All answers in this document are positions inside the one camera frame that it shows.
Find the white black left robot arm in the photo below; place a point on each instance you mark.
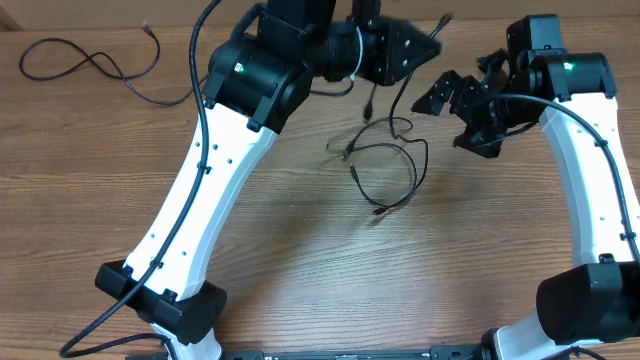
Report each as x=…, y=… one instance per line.
x=255, y=81

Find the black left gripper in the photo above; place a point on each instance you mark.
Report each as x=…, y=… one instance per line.
x=389, y=63

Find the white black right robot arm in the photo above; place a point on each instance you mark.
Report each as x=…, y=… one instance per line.
x=572, y=98

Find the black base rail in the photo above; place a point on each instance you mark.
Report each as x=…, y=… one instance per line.
x=436, y=352

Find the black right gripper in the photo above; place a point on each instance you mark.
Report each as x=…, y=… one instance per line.
x=460, y=87

